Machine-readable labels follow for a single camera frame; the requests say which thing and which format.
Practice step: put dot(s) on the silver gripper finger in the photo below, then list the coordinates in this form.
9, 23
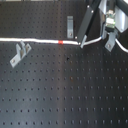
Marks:
83, 41
111, 40

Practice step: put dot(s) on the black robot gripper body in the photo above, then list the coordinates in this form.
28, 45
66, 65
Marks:
121, 15

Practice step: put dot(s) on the black perforated breadboard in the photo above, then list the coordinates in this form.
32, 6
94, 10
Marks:
59, 86

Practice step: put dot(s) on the lower left metal cable clip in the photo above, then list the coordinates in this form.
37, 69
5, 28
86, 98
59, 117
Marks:
22, 50

